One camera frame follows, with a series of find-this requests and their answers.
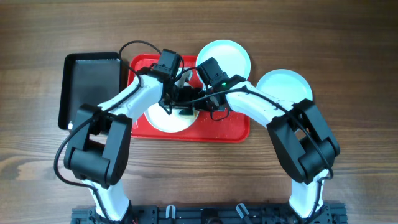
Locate light blue plate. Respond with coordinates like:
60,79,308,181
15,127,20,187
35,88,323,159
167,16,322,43
256,69,313,103
195,40,251,93

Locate white plate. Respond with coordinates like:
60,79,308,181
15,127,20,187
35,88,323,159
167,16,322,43
144,104,199,133

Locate black rectangular tray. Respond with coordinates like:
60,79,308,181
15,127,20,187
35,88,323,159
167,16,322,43
58,52,127,130

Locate red plastic tray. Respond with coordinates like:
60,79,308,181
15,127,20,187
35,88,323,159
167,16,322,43
130,54,250,143

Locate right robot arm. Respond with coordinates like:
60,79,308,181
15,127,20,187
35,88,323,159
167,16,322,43
198,69,340,223

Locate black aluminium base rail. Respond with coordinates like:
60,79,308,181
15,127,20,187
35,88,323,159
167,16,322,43
70,202,348,224

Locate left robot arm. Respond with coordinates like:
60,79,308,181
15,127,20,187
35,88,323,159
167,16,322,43
53,49,182,223

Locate light blue plate top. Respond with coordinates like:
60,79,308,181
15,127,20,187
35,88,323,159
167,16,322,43
195,40,251,93

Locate green yellow sponge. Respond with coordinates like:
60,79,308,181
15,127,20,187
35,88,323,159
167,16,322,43
178,108,195,116

